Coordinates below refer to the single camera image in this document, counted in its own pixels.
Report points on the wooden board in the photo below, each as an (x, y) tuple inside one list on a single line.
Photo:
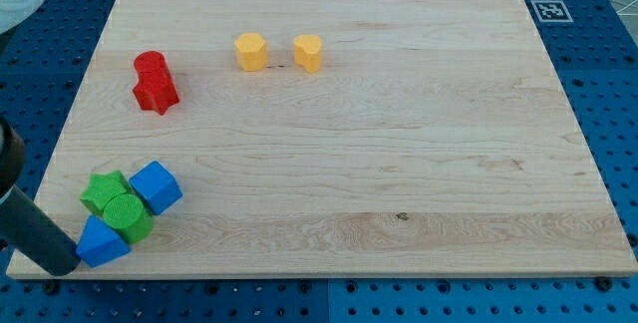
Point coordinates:
[(436, 140)]

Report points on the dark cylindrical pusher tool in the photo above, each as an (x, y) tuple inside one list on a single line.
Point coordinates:
[(26, 226)]

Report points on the yellow heart block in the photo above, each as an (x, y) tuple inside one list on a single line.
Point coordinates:
[(308, 52)]

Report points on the yellow hexagon block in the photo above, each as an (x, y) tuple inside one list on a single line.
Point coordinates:
[(251, 52)]

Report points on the green star block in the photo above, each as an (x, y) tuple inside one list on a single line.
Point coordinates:
[(102, 188)]

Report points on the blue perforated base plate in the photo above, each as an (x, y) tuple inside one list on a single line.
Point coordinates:
[(43, 61)]

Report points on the green cylinder block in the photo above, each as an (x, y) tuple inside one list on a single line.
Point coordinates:
[(127, 215)]

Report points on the red star block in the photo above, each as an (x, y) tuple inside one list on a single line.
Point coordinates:
[(155, 91)]

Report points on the red cylinder block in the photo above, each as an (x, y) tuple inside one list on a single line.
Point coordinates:
[(149, 62)]

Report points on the white fiducial marker tag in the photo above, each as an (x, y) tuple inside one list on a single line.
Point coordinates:
[(551, 11)]

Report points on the blue triangle block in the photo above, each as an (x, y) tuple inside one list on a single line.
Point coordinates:
[(99, 244)]

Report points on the blue cube block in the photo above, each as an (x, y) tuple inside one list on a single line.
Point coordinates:
[(156, 186)]

